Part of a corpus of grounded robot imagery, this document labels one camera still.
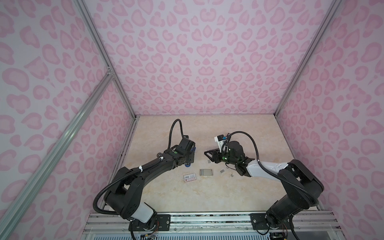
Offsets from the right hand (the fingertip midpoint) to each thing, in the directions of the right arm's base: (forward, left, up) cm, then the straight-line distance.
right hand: (207, 152), depth 84 cm
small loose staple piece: (-5, -9, -13) cm, 17 cm away
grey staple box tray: (-6, +1, -13) cm, 14 cm away
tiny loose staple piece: (-8, -15, -13) cm, 21 cm away
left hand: (+2, +10, -4) cm, 11 cm away
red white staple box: (-10, +10, -12) cm, 18 cm away
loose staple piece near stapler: (-6, -1, +1) cm, 6 cm away
